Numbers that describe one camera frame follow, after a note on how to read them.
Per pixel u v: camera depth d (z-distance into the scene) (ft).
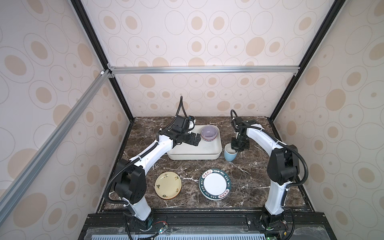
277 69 3.00
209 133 3.47
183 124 2.21
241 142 2.50
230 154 2.87
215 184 2.75
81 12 2.25
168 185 2.80
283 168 1.69
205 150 3.29
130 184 1.47
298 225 2.43
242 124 2.25
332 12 2.28
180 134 2.13
